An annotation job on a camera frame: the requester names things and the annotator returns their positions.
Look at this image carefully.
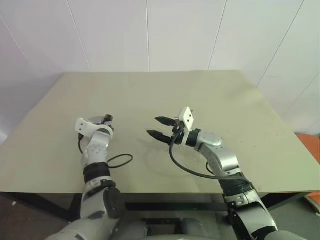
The orange and white object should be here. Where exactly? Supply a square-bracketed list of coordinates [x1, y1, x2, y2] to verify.
[303, 191, 320, 213]

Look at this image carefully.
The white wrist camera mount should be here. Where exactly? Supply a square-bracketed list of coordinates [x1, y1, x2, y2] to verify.
[74, 115, 115, 141]
[177, 106, 196, 146]

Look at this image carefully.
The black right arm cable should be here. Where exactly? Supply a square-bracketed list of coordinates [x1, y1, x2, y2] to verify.
[169, 132, 248, 181]

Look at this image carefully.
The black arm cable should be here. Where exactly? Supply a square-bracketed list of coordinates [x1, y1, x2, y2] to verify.
[169, 132, 248, 181]
[77, 134, 134, 170]

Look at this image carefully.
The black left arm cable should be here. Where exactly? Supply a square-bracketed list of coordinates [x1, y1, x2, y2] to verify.
[77, 134, 134, 170]

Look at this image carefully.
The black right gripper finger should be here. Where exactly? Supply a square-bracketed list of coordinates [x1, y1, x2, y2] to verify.
[146, 129, 173, 145]
[154, 116, 179, 127]

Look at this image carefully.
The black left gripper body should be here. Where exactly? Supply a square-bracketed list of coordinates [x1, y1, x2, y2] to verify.
[104, 114, 116, 133]

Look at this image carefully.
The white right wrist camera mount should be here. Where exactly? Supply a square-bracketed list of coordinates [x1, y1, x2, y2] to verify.
[177, 106, 196, 146]

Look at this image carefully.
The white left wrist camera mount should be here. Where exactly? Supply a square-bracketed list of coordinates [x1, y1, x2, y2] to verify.
[74, 115, 115, 141]

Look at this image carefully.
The black table frame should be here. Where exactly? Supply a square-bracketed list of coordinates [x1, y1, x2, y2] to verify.
[0, 191, 311, 223]

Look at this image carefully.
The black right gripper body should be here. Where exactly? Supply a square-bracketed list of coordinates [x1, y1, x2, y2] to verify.
[170, 119, 186, 146]

